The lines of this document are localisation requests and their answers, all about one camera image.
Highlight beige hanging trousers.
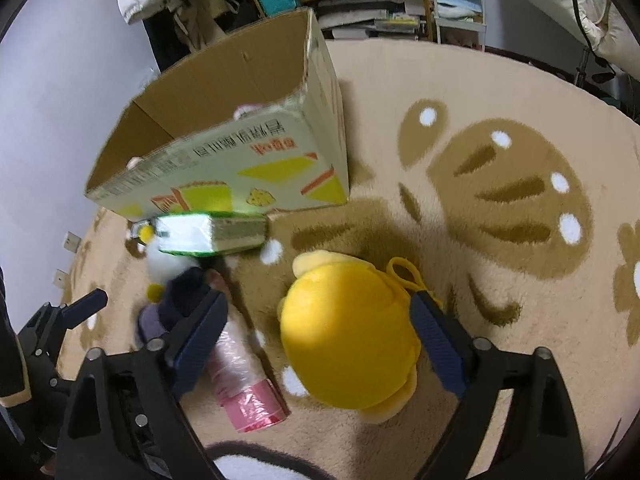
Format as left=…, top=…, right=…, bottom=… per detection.
left=170, top=0, right=241, bottom=51

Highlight white and yellow plush toy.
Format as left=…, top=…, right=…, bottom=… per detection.
left=132, top=222, right=201, bottom=303

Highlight beige patterned blanket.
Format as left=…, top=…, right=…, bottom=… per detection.
left=60, top=40, right=640, bottom=480

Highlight printed cardboard box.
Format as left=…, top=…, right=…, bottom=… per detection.
left=84, top=7, right=350, bottom=222

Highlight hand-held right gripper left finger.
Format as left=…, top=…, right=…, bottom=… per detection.
left=57, top=291, right=231, bottom=480

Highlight green tissue pack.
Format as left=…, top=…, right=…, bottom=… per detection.
left=152, top=212, right=268, bottom=256

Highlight pink plastic bag roll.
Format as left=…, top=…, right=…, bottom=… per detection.
left=207, top=270, right=291, bottom=433

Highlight black cable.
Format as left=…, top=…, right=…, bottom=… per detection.
left=560, top=0, right=616, bottom=86

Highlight pile of books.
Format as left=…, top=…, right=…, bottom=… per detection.
left=315, top=0, right=426, bottom=41

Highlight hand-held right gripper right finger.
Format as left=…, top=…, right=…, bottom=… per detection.
left=409, top=290, right=586, bottom=480

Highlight wooden bookshelf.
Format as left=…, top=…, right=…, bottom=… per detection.
left=230, top=0, right=436, bottom=43

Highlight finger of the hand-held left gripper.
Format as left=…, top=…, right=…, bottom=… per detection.
left=60, top=289, right=109, bottom=331

